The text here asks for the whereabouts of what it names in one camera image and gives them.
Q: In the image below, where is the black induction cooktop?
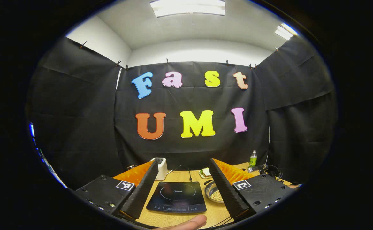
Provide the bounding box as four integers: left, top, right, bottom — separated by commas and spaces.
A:
146, 181, 207, 214

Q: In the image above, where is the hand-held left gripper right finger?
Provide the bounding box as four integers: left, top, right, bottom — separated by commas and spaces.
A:
209, 158, 297, 223

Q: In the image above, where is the steel pot with soybeans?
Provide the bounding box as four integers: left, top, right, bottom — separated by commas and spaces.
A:
204, 180, 225, 204

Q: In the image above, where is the black power cable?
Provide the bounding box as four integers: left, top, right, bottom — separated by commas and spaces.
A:
173, 165, 193, 183

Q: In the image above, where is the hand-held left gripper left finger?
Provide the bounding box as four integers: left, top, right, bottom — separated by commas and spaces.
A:
73, 159, 160, 221

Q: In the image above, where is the white toaster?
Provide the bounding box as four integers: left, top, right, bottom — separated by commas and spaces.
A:
150, 157, 168, 181

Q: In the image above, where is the small ceiling light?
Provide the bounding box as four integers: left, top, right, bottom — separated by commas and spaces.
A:
275, 22, 299, 41

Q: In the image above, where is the large ceiling light panel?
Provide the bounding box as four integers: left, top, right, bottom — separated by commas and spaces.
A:
150, 0, 226, 18

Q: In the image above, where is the black backdrop cloth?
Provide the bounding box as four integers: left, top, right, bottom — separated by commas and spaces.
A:
27, 36, 338, 190

